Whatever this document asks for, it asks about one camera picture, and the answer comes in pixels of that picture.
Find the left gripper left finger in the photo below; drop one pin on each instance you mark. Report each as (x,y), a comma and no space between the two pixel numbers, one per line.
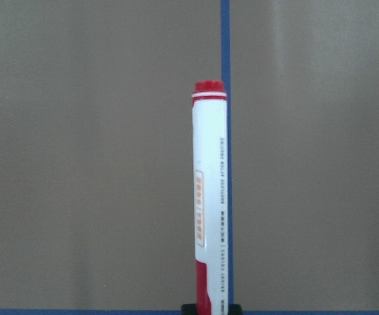
(188,309)

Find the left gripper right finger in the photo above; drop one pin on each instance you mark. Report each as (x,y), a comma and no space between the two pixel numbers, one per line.
(235,309)

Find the red whiteboard marker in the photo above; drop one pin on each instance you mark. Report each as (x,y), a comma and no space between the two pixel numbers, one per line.
(209,143)

